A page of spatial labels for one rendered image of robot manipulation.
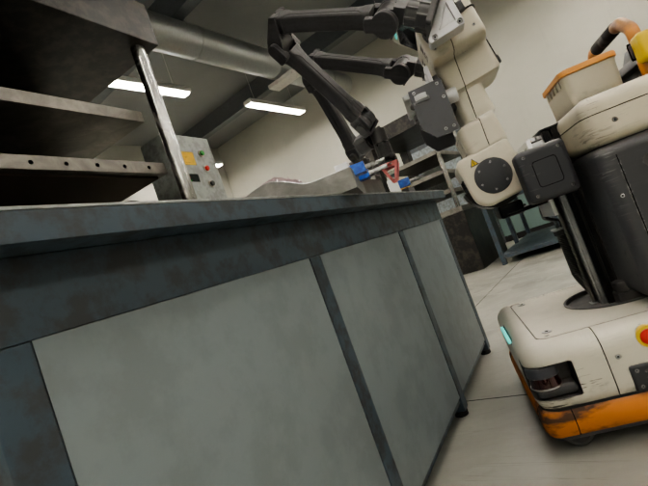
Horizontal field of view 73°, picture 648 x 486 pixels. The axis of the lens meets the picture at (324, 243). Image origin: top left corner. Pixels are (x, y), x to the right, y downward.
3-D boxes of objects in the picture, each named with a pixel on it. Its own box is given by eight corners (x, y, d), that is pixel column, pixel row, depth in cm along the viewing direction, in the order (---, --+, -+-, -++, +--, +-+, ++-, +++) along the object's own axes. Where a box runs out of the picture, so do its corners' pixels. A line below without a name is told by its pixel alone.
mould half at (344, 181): (367, 196, 135) (355, 163, 135) (357, 186, 109) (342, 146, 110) (224, 252, 144) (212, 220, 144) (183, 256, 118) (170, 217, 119)
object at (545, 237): (582, 225, 599) (557, 162, 604) (570, 247, 442) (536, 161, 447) (529, 240, 638) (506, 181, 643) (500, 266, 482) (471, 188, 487)
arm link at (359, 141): (360, 123, 151) (368, 109, 156) (339, 138, 160) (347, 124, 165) (383, 148, 155) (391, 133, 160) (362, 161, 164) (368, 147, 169)
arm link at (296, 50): (272, 41, 139) (286, 25, 145) (264, 53, 143) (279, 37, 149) (370, 132, 151) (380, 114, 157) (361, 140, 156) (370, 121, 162)
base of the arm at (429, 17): (441, -11, 113) (441, 12, 125) (410, -15, 115) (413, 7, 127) (430, 23, 114) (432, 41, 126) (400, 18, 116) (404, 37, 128)
